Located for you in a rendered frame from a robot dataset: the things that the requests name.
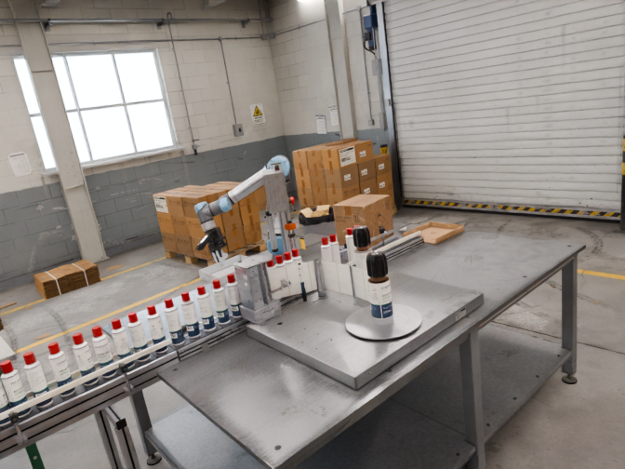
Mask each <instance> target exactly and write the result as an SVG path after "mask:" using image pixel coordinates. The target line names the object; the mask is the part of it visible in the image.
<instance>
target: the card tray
mask: <svg viewBox="0 0 625 469"><path fill-rule="evenodd" d="M418 231H421V234H419V236H422V237H423V239H424V243H428V244H435V245H437V244H439V243H441V242H443V241H445V240H447V239H448V238H450V237H452V236H454V235H457V234H459V233H461V232H463V231H464V225H460V224H452V223H443V222H435V221H429V222H427V223H424V224H422V225H421V226H419V227H416V228H414V229H412V230H409V231H407V232H405V233H403V234H402V235H403V237H405V236H407V235H412V234H413V233H415V232H418Z"/></svg>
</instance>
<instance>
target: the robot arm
mask: <svg viewBox="0 0 625 469"><path fill-rule="evenodd" d="M276 162H277V163H282V169H283V171H284V173H285V178H286V186H287V184H288V183H289V179H290V168H291V165H290V161H289V160H288V158H287V157H285V156H283V155H277V156H275V157H274V158H272V159H271V160H270V162H269V163H268V164H267V165H265V166H264V169H262V170H261V171H259V172H258V173H256V174H255V175H253V176H252V177H250V178H249V179H247V180H246V181H244V182H242V183H241V184H239V185H238V186H236V187H235V188H233V189H232V190H231V191H230V192H228V193H227V194H225V195H223V196H221V197H220V198H219V199H218V200H217V201H215V202H212V203H210V204H208V203H207V202H202V203H199V204H197V205H195V206H194V209H195V211H196V214H197V217H198V219H199V221H200V223H201V226H202V228H203V231H205V234H207V235H206V236H205V238H204V239H203V240H202V241H201V242H200V243H199V244H198V245H197V247H196V249H197V250H198V251H200V250H203V249H204V247H205V246H206V244H207V243H208V248H209V251H210V254H211V256H212V257H213V259H214V260H215V261H216V262H217V263H218V262H219V264H221V265H222V266H224V262H223V261H224V260H225V259H226V258H227V257H228V254H227V253H224V252H223V251H222V249H220V248H224V247H225V246H227V245H228V242H227V240H226V237H225V236H223V235H222V232H221V230H220V228H219V227H218V228H217V227H216V223H215V222H214V219H213V217H214V216H217V215H219V214H221V213H224V212H227V211H229V210H231V209H232V205H234V204H235V203H237V202H238V201H240V200H241V199H243V198H244V197H246V196H247V195H249V194H251V193H252V192H254V191H255V190H257V189H258V188H259V187H260V186H262V185H263V184H264V181H263V174H262V171H263V170H266V169H270V164H272V163H276ZM273 224H274V230H275V235H276V241H277V247H278V251H277V252H272V245H271V240H270V235H269V230H268V242H267V249H268V250H269V252H270V253H272V259H273V264H274V266H275V264H276V259H275V256H277V255H282V257H283V261H284V260H285V256H284V247H283V241H282V236H281V231H280V225H279V220H278V214H277V212H276V213H273ZM223 239H225V240H226V242H227V243H224V240H223ZM215 250H216V251H215Z"/></svg>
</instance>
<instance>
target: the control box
mask: <svg viewBox="0 0 625 469"><path fill-rule="evenodd" d="M262 174H263V181H264V186H265V192H266V197H267V203H268V208H269V213H270V214H271V213H276V212H283V211H288V210H289V202H288V196H287V191H286V181H285V173H284V171H283V169H282V168H280V171H274V169H266V170H263V171H262Z"/></svg>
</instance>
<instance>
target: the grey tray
mask: <svg viewBox="0 0 625 469"><path fill-rule="evenodd" d="M248 258H249V257H247V256H244V255H241V254H240V255H237V256H234V257H232V258H230V259H228V260H225V261H223V262H224V266H222V265H221V264H219V262H218V263H215V264H213V265H210V266H207V267H206V268H203V269H200V270H198V271H199V275H200V279H202V280H205V281H206V282H209V283H211V284H212V281H213V280H215V279H219V281H220V285H221V286H225V285H227V284H228V279H227V275H228V274H234V278H235V281H236V275H235V270H234V266H233V264H234V263H236V262H239V261H242V260H245V259H248Z"/></svg>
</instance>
